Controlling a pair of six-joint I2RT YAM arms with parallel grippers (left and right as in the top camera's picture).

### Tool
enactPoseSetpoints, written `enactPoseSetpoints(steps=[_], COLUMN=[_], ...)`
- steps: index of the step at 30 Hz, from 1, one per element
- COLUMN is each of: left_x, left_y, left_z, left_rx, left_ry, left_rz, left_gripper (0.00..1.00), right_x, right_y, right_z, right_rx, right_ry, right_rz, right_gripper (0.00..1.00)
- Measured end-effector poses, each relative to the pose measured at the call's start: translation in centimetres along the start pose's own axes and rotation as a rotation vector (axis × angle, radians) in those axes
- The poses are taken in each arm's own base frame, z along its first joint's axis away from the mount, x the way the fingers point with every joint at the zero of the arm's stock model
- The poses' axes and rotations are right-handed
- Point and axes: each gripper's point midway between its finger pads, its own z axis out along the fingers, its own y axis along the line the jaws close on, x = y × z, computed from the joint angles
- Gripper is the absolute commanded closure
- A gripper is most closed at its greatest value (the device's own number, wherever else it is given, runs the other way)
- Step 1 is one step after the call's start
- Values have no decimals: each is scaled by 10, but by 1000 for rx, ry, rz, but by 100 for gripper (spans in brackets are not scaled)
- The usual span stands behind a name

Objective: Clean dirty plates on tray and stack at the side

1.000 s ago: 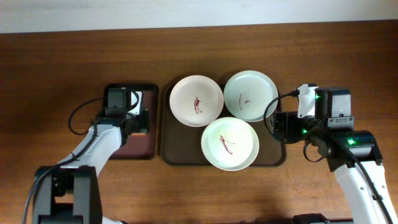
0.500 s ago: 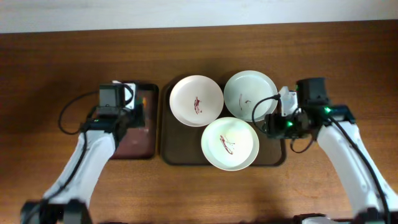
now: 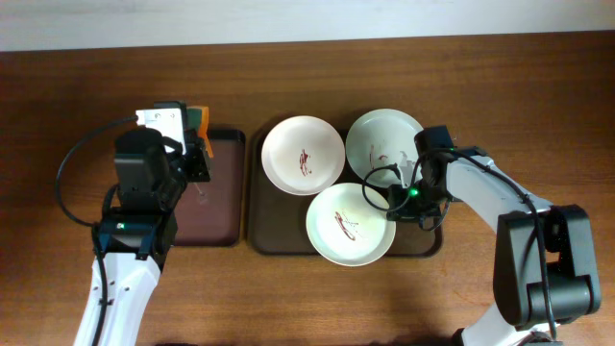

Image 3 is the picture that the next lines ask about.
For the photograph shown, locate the orange green scrub sponge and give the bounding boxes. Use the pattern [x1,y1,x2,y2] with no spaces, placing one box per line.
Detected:
[187,106,214,159]

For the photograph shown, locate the white plate front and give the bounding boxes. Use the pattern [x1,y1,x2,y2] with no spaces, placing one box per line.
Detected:
[306,183,396,267]

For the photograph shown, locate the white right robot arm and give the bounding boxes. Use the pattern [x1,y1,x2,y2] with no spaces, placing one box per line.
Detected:
[387,126,602,346]

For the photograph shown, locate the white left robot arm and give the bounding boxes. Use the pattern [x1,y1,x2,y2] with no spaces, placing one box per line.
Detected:
[75,128,212,345]

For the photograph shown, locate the small brown tray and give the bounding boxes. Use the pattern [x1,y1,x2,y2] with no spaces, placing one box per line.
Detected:
[174,129,245,247]

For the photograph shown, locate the large dark brown tray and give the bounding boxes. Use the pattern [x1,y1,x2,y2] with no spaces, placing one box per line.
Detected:
[247,130,443,259]

